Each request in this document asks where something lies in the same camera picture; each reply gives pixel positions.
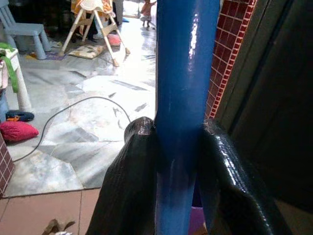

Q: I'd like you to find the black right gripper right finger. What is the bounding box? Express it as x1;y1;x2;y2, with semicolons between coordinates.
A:
197;118;293;235

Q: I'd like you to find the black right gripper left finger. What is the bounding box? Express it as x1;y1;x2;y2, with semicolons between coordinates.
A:
85;116;157;235

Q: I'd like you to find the blue broom handle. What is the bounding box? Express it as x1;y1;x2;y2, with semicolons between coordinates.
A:
155;0;221;235

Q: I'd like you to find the patterned floor cushion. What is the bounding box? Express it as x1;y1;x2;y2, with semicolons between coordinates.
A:
67;44;104;60

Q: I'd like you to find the dark wooden door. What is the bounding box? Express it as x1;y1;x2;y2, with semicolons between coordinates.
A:
215;0;313;213

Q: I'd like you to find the red pillow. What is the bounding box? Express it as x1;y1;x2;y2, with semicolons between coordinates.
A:
0;120;40;142

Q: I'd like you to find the dark blue cloth bundle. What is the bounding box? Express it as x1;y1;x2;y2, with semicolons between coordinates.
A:
5;110;35;122

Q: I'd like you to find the pink cushion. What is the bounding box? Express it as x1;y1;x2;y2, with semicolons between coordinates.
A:
107;33;122;47

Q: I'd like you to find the white small table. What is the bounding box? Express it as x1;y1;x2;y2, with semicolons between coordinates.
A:
0;47;33;113

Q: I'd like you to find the wooden high chair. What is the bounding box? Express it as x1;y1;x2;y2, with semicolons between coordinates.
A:
58;0;131;68

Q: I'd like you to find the green cloth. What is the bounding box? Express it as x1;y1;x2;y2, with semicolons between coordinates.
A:
0;42;20;94

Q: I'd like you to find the small child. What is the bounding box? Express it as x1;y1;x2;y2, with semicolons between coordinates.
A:
140;0;157;28

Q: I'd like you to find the light blue plastic child chair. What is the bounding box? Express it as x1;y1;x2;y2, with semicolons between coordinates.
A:
0;0;52;60

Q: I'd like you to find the grey floor cable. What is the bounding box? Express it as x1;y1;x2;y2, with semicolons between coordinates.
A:
12;96;132;163

